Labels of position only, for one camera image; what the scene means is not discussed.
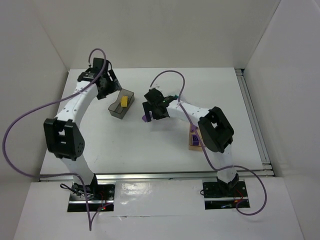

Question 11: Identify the purple curved lego brick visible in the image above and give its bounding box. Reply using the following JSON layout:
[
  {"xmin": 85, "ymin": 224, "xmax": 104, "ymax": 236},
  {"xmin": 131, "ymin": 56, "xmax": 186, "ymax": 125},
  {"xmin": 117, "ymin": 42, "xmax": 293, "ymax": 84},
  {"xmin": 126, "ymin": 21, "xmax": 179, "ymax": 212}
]
[{"xmin": 142, "ymin": 115, "xmax": 148, "ymax": 123}]

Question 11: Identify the yellow long lego plate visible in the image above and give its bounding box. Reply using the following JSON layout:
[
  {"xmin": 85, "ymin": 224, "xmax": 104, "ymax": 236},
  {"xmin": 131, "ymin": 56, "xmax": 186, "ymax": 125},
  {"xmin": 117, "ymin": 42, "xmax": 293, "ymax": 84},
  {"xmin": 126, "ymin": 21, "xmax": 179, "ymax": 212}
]
[{"xmin": 120, "ymin": 95, "xmax": 129, "ymax": 108}]

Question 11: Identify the purple square lego brick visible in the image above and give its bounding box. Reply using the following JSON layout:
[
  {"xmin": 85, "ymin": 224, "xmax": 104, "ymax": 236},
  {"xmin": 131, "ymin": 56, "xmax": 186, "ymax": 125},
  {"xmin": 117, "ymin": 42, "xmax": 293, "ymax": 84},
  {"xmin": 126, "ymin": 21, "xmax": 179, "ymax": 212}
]
[{"xmin": 191, "ymin": 134, "xmax": 200, "ymax": 146}]

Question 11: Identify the purple lego brick with hole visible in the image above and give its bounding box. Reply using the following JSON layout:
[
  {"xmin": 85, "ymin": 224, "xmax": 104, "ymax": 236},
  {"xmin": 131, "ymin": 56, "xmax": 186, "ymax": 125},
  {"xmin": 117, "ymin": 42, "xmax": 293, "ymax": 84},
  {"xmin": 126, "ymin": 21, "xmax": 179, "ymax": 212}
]
[{"xmin": 191, "ymin": 125, "xmax": 197, "ymax": 132}]

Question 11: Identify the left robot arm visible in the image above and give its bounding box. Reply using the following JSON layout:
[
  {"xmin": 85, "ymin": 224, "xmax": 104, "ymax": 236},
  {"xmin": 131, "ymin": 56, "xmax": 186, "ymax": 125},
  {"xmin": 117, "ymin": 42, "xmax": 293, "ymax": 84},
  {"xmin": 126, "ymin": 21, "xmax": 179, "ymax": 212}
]
[{"xmin": 43, "ymin": 57, "xmax": 122, "ymax": 195}]

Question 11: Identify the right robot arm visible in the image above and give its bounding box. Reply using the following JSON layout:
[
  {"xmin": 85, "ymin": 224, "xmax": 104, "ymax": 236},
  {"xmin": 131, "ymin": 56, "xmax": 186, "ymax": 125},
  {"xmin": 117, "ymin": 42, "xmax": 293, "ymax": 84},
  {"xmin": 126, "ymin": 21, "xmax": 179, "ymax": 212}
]
[{"xmin": 142, "ymin": 88, "xmax": 239, "ymax": 188}]

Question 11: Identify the dark smoky plastic container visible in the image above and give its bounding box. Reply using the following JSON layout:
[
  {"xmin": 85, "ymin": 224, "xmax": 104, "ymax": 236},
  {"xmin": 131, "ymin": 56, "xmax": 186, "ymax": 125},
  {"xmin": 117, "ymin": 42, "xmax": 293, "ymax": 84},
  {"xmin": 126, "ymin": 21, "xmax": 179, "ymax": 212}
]
[{"xmin": 108, "ymin": 88, "xmax": 135, "ymax": 120}]

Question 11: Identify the aluminium front rail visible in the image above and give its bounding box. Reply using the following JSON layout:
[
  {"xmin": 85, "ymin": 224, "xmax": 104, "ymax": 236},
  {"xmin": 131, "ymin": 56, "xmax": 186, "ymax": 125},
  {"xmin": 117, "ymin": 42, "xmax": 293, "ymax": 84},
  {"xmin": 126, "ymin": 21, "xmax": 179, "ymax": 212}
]
[{"xmin": 38, "ymin": 170, "xmax": 221, "ymax": 183}]

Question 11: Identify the aluminium side rail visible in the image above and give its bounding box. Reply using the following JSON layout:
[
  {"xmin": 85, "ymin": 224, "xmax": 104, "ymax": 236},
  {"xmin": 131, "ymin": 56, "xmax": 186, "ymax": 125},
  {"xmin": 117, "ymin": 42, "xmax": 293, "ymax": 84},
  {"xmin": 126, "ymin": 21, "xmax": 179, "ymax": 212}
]
[{"xmin": 234, "ymin": 68, "xmax": 276, "ymax": 178}]

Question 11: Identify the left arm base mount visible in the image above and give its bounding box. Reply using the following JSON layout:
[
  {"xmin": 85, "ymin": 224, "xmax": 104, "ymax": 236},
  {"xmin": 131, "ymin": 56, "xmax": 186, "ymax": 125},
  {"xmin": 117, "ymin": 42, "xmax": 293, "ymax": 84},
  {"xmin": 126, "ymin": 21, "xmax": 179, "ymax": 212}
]
[{"xmin": 60, "ymin": 183, "xmax": 116, "ymax": 213}]

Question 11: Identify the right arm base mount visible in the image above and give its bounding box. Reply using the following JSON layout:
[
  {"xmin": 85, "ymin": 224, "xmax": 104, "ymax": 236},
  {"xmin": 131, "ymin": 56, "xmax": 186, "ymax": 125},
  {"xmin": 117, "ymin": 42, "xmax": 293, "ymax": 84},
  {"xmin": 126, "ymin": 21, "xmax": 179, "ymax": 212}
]
[{"xmin": 200, "ymin": 181, "xmax": 250, "ymax": 210}]

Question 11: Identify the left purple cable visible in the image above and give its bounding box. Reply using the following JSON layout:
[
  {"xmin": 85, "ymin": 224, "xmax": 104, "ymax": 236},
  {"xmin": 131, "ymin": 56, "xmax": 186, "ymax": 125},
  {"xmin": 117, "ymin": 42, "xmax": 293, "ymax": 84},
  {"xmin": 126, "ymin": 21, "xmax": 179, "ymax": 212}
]
[{"xmin": 2, "ymin": 48, "xmax": 112, "ymax": 231}]

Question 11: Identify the purple cable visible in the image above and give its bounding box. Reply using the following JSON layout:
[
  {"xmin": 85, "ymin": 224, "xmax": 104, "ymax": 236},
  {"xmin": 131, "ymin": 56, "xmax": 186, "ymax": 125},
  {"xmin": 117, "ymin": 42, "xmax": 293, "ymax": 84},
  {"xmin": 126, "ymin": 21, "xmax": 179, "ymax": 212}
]
[
  {"xmin": 2, "ymin": 48, "xmax": 112, "ymax": 231},
  {"xmin": 149, "ymin": 71, "xmax": 268, "ymax": 216}
]

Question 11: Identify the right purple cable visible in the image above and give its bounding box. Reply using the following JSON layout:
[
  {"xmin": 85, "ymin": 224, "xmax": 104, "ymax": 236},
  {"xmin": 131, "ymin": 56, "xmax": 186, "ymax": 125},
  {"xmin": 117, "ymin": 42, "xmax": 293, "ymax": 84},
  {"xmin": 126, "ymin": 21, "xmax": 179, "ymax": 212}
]
[{"xmin": 149, "ymin": 71, "xmax": 268, "ymax": 216}]

